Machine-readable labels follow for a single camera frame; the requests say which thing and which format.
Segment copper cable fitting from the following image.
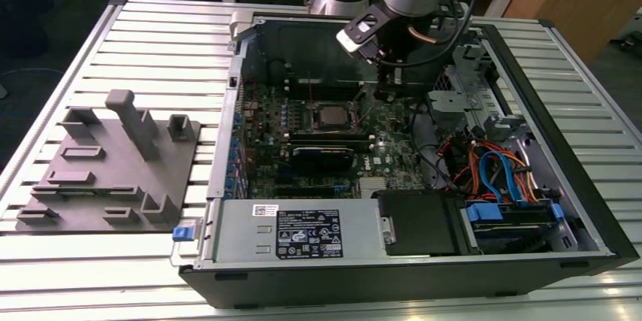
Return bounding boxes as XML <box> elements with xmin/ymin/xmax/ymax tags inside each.
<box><xmin>406</xmin><ymin>24</ymin><xmax>429</xmax><ymax>47</ymax></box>

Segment grey parts rack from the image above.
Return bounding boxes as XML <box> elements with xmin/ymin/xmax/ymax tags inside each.
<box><xmin>15</xmin><ymin>89</ymin><xmax>203</xmax><ymax>232</ymax></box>

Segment CPU socket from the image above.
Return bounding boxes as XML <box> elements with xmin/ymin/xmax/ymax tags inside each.
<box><xmin>306</xmin><ymin>100</ymin><xmax>364</xmax><ymax>135</ymax></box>

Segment hard disk in blue carrier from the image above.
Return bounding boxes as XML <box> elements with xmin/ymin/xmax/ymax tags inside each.
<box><xmin>464</xmin><ymin>200</ymin><xmax>566</xmax><ymax>254</ymax></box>

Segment blue floor cable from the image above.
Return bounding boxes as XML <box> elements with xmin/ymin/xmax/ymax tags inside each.
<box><xmin>0</xmin><ymin>67</ymin><xmax>70</xmax><ymax>81</ymax></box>

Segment wooden cabinet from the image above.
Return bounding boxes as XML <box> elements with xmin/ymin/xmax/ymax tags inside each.
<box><xmin>506</xmin><ymin>0</ymin><xmax>642</xmax><ymax>65</ymax></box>

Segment green motherboard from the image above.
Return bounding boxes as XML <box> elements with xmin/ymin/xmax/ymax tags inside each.
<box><xmin>239</xmin><ymin>80</ymin><xmax>438</xmax><ymax>201</ymax></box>

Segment blue flat data cable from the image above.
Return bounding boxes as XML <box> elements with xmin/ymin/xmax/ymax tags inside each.
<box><xmin>478</xmin><ymin>150</ymin><xmax>526</xmax><ymax>207</ymax></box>

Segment metal drive cage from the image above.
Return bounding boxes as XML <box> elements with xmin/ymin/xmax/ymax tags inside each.
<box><xmin>425</xmin><ymin>44</ymin><xmax>536</xmax><ymax>145</ymax></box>

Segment orange power wires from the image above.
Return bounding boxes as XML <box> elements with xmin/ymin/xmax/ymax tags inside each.
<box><xmin>466</xmin><ymin>140</ymin><xmax>553</xmax><ymax>204</ymax></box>

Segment black open PC case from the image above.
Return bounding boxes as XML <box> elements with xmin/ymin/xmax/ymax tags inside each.
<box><xmin>178</xmin><ymin>8</ymin><xmax>641</xmax><ymax>309</ymax></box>

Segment grey case latch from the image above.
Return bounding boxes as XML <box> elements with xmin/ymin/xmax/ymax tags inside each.
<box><xmin>229</xmin><ymin>11</ymin><xmax>258</xmax><ymax>51</ymax></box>

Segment black drive bay box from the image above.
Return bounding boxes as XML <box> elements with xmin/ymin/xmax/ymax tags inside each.
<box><xmin>374</xmin><ymin>189</ymin><xmax>473</xmax><ymax>258</ymax></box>

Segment silver finned heatsink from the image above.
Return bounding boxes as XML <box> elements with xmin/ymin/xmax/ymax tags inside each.
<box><xmin>358</xmin><ymin>176</ymin><xmax>392</xmax><ymax>191</ymax></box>

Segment silver green CPU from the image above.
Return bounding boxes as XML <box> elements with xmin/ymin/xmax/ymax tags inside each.
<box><xmin>320</xmin><ymin>105</ymin><xmax>352</xmax><ymax>126</ymax></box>

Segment silver power supply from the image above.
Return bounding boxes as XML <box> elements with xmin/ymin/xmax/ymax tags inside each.
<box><xmin>198</xmin><ymin>199</ymin><xmax>386</xmax><ymax>264</ymax></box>

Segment black graphics card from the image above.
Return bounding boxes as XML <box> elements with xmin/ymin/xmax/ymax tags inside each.
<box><xmin>289</xmin><ymin>145</ymin><xmax>358</xmax><ymax>174</ymax></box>

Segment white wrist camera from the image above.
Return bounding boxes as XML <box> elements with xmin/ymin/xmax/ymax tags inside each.
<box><xmin>334</xmin><ymin>12</ymin><xmax>384</xmax><ymax>53</ymax></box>

